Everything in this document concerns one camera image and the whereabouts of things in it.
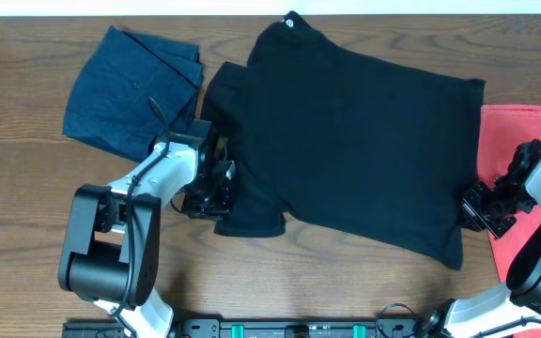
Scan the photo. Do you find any black polo shirt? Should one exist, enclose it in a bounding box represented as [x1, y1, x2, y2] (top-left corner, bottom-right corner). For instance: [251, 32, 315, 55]
[201, 12, 485, 269]

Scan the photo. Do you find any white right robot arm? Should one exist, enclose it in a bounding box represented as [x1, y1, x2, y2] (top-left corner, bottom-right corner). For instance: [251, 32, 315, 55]
[425, 139, 541, 337]

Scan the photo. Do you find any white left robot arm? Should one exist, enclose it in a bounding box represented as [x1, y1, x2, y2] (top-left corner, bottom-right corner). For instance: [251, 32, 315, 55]
[58, 133, 235, 338]

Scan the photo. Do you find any red t-shirt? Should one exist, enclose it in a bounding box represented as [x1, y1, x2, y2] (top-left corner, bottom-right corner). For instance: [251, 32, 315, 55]
[466, 105, 541, 337]

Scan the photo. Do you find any folded navy blue garment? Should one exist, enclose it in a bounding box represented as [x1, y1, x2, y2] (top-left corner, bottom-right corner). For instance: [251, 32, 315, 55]
[63, 26, 203, 162]

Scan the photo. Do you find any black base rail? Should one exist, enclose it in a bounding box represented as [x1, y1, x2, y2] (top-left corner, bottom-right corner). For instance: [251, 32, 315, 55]
[61, 304, 441, 338]

